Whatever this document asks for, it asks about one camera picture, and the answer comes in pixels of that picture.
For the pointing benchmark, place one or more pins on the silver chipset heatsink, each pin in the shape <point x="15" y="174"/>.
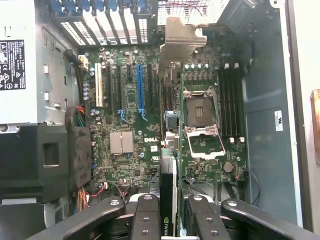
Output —
<point x="121" y="142"/>

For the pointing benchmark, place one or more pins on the white expansion slot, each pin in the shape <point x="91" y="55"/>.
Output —
<point x="99" y="85"/>

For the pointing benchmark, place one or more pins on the green Dell motherboard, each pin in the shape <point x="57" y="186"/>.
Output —
<point x="130" y="120"/>

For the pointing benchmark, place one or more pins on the silver power supply unit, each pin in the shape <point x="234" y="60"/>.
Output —
<point x="15" y="107"/>

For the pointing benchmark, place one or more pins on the black RAM slot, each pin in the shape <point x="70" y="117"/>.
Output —
<point x="222" y="105"/>
<point x="234" y="105"/>
<point x="227" y="105"/>
<point x="240" y="105"/>

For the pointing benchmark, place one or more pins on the metal socket cover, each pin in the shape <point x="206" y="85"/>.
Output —
<point x="192" y="130"/>

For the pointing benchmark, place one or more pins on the CPU socket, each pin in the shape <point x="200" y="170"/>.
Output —
<point x="200" y="110"/>

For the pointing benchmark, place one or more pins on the blue expansion slot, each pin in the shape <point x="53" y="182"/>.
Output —
<point x="141" y="87"/>

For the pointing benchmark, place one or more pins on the open black PC case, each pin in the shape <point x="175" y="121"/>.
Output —
<point x="265" y="75"/>

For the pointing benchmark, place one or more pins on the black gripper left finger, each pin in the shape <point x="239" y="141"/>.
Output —
<point x="146" y="220"/>

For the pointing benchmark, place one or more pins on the short black expansion slot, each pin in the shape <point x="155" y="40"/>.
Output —
<point x="129" y="71"/>

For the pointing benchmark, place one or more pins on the round coin battery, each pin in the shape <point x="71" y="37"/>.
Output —
<point x="227" y="166"/>

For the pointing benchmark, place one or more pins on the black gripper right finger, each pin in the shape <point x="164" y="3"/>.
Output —
<point x="210" y="225"/>

